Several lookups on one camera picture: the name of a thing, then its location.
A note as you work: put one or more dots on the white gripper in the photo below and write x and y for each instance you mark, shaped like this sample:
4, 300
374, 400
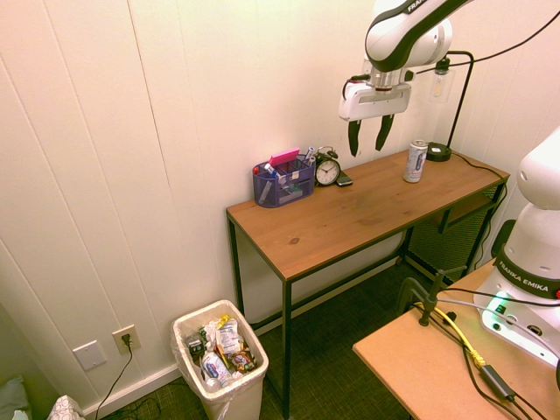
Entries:
376, 101

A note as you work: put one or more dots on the silver drink can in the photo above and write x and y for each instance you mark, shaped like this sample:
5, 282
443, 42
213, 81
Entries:
415, 163

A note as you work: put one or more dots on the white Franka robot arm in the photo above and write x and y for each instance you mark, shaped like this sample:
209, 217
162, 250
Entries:
394, 35

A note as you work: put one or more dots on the white can Japanese print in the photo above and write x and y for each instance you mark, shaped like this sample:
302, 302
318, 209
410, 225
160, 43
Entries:
215, 368

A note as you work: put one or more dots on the white plastic trash bin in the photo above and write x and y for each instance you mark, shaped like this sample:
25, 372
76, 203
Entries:
245, 389

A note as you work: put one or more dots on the white trash bin with liner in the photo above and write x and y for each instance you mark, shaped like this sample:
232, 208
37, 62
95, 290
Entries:
179, 354

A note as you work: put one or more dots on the small black phone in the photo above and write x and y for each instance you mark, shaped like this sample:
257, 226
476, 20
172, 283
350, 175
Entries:
345, 180

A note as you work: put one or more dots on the black twin-bell alarm clock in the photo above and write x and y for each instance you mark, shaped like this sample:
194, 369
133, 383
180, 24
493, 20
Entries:
327, 171

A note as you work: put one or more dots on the white blue marker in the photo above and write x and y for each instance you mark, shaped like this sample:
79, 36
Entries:
311, 154

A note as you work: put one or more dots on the black desk lamp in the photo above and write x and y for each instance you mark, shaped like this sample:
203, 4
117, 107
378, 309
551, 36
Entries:
438, 152

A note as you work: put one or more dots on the pink sticky note pad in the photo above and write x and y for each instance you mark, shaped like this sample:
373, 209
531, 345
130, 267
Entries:
285, 156

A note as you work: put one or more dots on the blue mesh desk organizer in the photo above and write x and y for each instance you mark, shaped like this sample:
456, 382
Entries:
284, 192

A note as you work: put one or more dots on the black metal clamp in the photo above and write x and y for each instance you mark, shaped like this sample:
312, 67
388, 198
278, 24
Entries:
426, 302

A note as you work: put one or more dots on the yellow white chip bag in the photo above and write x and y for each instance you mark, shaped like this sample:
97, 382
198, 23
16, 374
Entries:
227, 334

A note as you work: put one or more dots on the light wooden mounting board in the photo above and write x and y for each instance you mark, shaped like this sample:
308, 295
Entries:
420, 376

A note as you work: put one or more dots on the crumpled white tissue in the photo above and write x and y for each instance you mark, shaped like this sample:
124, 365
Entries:
211, 331

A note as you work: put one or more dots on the green white wrapper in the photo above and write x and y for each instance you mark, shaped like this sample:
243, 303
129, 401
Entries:
203, 336

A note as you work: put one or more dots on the small black adapter box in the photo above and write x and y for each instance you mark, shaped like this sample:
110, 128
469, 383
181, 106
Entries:
497, 381

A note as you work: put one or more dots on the wooden table black frame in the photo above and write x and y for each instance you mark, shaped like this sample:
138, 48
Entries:
350, 219

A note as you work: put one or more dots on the beige wall outlet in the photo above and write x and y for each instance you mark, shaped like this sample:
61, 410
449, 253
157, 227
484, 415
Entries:
126, 339

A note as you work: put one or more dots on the white blank wall plate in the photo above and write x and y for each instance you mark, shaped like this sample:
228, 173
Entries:
89, 355

